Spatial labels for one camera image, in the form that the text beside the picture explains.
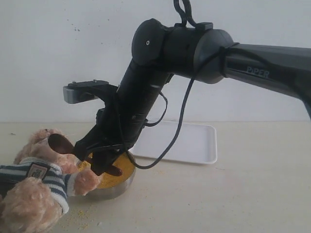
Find black camera cable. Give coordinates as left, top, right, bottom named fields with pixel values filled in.
left=104, top=0, right=241, bottom=170

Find yellow millet grains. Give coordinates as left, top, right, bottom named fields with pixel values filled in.
left=77, top=152, right=135, bottom=189

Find tan teddy bear striped sweater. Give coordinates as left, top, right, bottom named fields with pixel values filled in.
left=0, top=129, right=101, bottom=233

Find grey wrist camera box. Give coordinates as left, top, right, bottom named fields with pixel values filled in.
left=63, top=81, right=109, bottom=104

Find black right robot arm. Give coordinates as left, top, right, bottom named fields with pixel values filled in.
left=73, top=19, right=311, bottom=175

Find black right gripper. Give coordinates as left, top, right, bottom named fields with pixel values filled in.
left=73, top=97, right=148, bottom=176

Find white plastic tray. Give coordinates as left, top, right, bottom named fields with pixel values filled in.
left=129, top=121, right=217, bottom=165

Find dark wooden spoon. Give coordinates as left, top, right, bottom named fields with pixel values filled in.
left=48, top=133, right=122, bottom=177

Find stainless steel bowl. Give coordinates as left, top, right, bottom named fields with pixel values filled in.
left=76, top=151, right=136, bottom=201

